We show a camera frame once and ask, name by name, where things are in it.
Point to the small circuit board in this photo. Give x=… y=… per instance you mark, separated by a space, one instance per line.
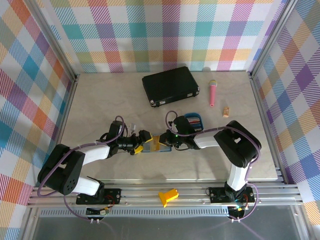
x=96 y=211
x=237 y=211

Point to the blue plastic tray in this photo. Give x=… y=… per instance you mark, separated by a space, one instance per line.
x=193 y=114

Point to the yellow plastic part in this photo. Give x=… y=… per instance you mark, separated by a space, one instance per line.
x=168 y=196

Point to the blue card holder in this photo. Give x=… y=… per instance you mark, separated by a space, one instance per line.
x=147 y=147

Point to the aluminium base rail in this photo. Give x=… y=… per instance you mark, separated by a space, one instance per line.
x=140 y=197

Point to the stack of colourful cards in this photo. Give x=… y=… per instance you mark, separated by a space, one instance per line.
x=196 y=123

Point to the yellow credit card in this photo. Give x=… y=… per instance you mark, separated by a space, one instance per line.
x=156 y=143

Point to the grey metal sheet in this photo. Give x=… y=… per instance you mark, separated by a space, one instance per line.
x=162 y=230

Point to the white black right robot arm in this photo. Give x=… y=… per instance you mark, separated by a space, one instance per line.
x=237 y=145

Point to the black briefcase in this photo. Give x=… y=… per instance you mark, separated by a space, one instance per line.
x=170 y=85

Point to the aluminium frame post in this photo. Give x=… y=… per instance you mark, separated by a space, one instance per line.
x=53 y=37
x=271 y=37

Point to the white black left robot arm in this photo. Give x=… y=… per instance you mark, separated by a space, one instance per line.
x=97 y=152

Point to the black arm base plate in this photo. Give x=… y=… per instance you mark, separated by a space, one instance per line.
x=113 y=196
x=217 y=195

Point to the aluminium table edge rail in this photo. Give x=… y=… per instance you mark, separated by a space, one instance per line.
x=60 y=125
x=267 y=125

